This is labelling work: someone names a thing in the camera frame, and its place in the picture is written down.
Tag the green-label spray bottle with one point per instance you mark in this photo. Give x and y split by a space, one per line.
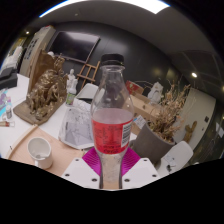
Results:
70 97

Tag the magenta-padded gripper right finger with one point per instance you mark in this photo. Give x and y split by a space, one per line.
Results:
131 161

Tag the ceiling spotlights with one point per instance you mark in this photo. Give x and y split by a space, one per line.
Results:
194 74

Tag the dried plant in grey pot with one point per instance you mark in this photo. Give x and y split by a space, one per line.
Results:
150 143

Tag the wooden wall figure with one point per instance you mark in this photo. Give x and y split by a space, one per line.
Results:
189 131

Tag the white plaster torso statue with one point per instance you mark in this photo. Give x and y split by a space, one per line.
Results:
155 91

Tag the wooden paint brush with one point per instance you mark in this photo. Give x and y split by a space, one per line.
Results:
6 123

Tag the cardboard box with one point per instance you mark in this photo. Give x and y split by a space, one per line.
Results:
141 106

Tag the white chair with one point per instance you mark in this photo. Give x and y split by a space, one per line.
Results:
180 153
87 90

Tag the light wooden board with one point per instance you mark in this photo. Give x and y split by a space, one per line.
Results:
63 155

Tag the clear red-label drink bottle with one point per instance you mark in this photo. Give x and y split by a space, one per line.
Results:
112 133

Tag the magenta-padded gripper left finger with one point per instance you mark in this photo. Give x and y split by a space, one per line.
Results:
89 160

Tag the small white statuette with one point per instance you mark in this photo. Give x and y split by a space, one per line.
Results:
71 78

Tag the white mug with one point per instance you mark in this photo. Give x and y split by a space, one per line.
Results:
41 156

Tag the black case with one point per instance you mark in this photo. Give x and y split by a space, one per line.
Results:
7 79

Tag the white cabinet with pictures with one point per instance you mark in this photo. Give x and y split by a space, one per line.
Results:
36 46

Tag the golden relief sculpture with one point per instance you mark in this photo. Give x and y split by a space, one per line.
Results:
45 93

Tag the small paint jar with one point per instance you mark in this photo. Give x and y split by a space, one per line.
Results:
8 112

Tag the red box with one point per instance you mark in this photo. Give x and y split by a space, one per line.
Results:
133 87

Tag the black wall screen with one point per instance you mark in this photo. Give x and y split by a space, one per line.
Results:
73 45

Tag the printed paper sheet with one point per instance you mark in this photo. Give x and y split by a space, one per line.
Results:
76 126

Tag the wooden easel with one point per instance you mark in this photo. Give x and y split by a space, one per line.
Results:
88 73

